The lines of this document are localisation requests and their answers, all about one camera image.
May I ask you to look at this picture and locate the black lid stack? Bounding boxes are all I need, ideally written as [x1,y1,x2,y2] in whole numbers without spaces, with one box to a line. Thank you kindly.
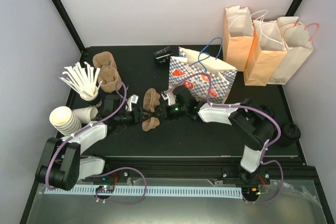
[261,105,275,118]

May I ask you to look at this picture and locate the brown pulp cup carrier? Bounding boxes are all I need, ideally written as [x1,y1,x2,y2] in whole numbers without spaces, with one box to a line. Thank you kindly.
[142,88,160,132]

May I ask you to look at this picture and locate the brown cup carrier stack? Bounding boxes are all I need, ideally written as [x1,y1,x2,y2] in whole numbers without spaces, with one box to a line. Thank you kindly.
[92,51,122,93]

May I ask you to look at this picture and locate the orange paper bag middle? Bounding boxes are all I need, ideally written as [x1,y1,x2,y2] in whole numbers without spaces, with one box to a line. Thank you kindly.
[244,20,287,86]

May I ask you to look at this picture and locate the black coffee cup stack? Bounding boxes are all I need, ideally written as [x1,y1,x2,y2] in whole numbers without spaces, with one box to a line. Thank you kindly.
[277,123,301,147]

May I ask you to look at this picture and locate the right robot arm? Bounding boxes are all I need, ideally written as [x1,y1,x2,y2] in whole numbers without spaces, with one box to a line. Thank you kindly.
[143,86,281,184]

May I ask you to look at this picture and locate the cup of white straws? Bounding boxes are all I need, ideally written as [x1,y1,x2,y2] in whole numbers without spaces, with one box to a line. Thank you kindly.
[59,61,102,101]

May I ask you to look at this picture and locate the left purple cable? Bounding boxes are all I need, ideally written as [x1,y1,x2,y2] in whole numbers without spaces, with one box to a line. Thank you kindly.
[45,80,128,190]

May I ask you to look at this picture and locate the white paper cup stack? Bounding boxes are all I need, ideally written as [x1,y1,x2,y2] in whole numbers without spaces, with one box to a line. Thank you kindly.
[49,106,81,136]

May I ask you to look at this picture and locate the lying white paper cup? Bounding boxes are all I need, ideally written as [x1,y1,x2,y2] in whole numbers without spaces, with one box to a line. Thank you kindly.
[72,106,98,124]

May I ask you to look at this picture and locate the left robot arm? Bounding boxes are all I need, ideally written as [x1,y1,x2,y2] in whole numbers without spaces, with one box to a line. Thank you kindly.
[35,95,150,190]

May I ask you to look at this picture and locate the blue checkered paper bag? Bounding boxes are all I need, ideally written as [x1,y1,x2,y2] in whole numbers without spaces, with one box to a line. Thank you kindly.
[169,47,238,104]

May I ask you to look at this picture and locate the beige paper bag orange handles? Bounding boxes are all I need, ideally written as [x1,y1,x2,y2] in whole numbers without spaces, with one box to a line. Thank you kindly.
[268,16,319,85]

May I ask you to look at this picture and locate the light blue cable duct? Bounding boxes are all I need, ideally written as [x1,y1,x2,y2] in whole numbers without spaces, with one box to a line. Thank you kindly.
[44,185,243,199]

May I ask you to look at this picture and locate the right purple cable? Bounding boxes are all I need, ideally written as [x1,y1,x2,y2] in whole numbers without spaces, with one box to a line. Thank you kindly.
[162,72,281,154]

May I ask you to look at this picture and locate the orange paper bag white handles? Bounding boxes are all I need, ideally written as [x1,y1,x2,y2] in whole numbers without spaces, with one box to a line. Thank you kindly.
[223,5,256,72]

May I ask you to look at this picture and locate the purple cable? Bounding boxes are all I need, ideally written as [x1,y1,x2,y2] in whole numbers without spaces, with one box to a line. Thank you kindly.
[162,72,281,154]
[45,80,128,190]

